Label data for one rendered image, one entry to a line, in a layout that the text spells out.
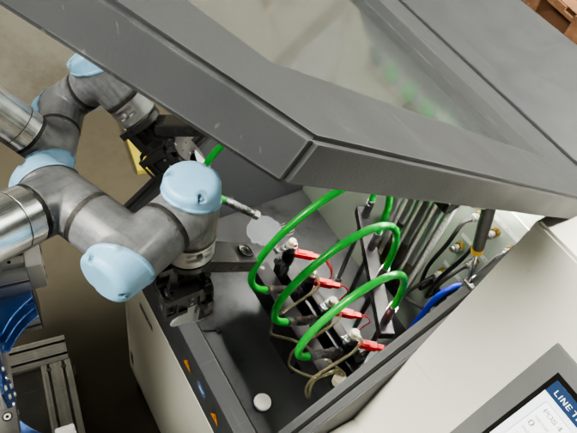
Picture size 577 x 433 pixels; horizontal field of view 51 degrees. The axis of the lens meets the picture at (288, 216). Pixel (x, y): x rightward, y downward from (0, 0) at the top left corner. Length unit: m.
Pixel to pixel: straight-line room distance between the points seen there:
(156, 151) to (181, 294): 0.36
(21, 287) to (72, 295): 1.07
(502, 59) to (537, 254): 0.48
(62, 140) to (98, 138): 1.96
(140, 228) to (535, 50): 0.89
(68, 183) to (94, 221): 0.06
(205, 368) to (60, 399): 0.86
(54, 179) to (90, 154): 2.20
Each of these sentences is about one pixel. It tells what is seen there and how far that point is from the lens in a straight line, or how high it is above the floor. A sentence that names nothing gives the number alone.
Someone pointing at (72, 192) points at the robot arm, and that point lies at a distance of 0.77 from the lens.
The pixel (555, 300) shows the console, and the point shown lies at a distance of 0.91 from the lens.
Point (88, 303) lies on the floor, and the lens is 2.49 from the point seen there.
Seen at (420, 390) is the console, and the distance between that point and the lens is 1.12.
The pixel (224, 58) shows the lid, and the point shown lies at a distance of 0.38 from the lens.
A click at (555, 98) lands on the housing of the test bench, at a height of 1.50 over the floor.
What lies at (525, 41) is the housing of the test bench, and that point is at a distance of 1.35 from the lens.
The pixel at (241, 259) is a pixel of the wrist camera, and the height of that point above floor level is 1.37.
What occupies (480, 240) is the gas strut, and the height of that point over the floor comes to 1.51.
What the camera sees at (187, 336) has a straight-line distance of 1.33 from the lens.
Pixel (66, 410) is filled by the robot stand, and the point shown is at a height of 0.23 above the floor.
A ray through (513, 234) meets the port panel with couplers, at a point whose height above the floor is 1.33.
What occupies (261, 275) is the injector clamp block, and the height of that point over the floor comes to 0.98.
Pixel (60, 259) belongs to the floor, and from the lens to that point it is 2.62.
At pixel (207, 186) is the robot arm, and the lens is 0.75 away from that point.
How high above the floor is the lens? 2.13
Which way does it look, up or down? 50 degrees down
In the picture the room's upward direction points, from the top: 15 degrees clockwise
